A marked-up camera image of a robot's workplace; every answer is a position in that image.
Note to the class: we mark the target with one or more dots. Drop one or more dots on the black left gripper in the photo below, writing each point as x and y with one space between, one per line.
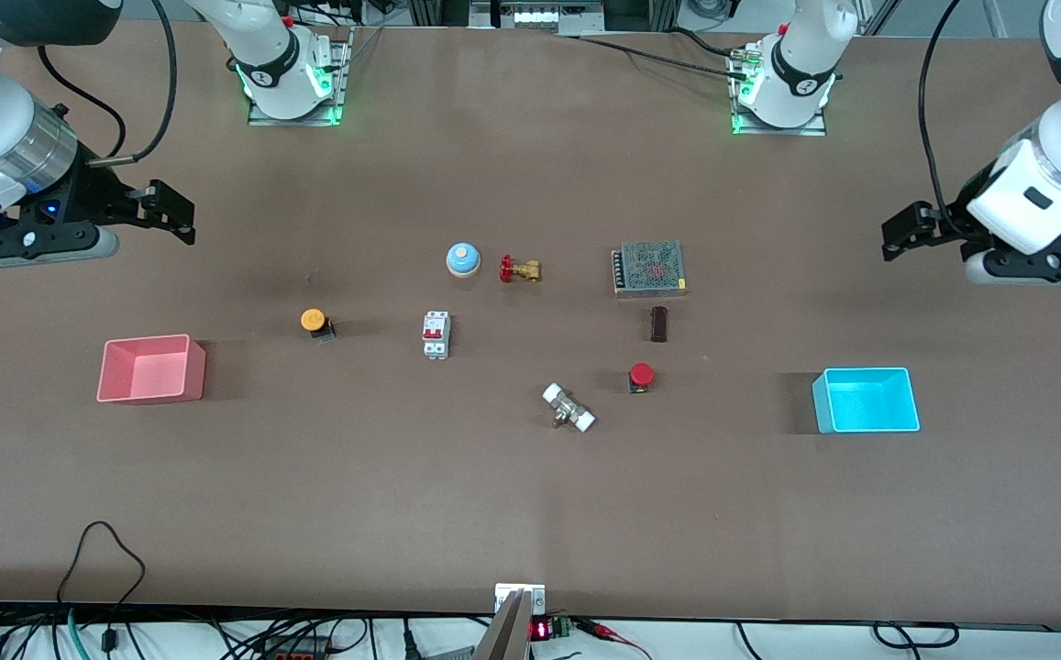
959 221

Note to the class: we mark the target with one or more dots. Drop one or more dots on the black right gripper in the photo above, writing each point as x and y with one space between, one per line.
93 194

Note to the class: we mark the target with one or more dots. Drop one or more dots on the yellow push button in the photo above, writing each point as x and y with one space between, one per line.
313 320

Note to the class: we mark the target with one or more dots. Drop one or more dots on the red push button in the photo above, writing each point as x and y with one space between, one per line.
641 373

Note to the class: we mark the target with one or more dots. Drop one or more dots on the pink plastic bin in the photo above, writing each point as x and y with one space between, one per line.
149 376

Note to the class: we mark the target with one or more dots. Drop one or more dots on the cyan plastic bin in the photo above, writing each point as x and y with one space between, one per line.
865 408

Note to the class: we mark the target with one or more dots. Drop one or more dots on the metal mesh power supply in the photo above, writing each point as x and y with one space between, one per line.
649 266

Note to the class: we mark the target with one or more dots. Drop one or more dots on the dark brown rectangular block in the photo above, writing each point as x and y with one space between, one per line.
659 324

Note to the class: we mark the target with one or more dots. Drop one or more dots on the white circuit breaker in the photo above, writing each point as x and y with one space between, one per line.
436 335

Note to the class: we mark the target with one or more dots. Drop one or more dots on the blue desk bell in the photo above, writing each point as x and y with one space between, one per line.
463 259

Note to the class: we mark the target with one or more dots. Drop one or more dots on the white capped pipe fitting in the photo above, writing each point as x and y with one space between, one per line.
569 408

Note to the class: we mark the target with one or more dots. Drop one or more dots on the silver electronics box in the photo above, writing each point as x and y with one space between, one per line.
539 14

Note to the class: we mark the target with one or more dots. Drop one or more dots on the red clip lead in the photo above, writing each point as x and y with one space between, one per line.
613 634

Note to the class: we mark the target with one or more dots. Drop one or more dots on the red LED display module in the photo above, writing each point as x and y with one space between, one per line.
544 629

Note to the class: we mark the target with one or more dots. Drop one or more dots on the grey metal pole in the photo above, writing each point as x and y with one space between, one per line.
504 637

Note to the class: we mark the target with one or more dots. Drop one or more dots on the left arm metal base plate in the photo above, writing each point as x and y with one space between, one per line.
782 130

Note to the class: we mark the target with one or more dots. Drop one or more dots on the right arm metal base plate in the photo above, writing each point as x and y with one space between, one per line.
342 82

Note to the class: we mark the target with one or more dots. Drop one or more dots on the silver mounting bracket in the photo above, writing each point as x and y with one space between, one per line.
535 596

